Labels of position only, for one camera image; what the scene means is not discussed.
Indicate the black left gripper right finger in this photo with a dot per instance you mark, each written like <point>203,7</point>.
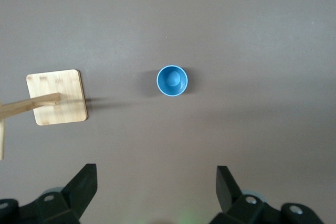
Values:
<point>228,195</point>

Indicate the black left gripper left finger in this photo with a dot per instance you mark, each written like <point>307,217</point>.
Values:
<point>78,190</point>

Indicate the small blue cup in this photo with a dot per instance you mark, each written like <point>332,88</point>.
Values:
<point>172,79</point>

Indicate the bamboo mug stand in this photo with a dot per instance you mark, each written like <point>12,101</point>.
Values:
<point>65,108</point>

